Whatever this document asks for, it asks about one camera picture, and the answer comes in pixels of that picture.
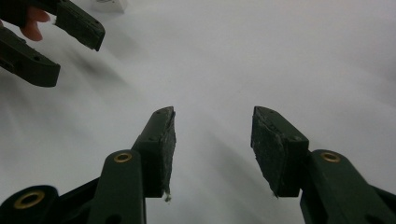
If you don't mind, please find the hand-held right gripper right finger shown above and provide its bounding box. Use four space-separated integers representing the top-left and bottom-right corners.
250 105 396 224

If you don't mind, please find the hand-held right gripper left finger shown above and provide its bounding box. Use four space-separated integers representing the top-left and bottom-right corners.
87 105 177 224

